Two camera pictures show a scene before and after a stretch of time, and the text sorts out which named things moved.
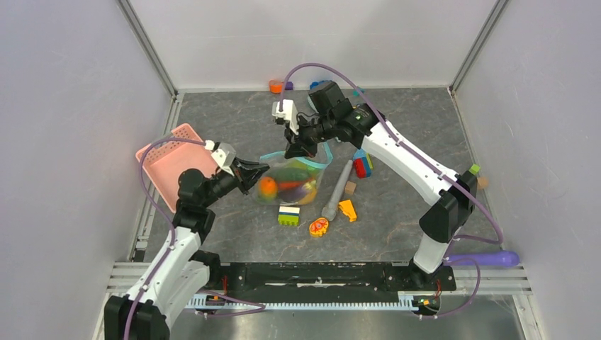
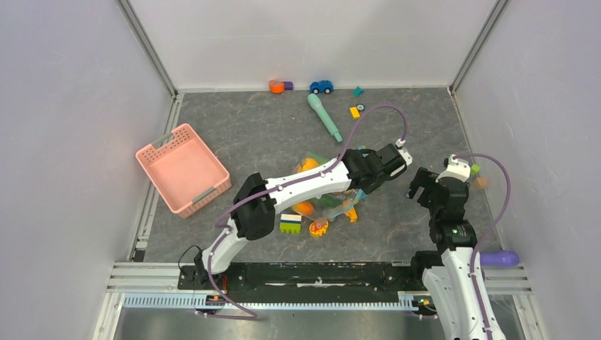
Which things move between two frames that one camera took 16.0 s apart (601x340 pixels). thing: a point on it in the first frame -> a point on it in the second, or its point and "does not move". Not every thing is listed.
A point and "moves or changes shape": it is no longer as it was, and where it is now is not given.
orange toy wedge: (347, 208) does not move
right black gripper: (298, 144) -> (423, 178)
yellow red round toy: (319, 227) does not move
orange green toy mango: (267, 189) moves or changes shape
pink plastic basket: (164, 162) does not move
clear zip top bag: (290, 181) moves or changes shape
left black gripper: (246, 173) -> (383, 178)
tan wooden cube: (482, 183) does not move
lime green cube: (474, 169) does not move
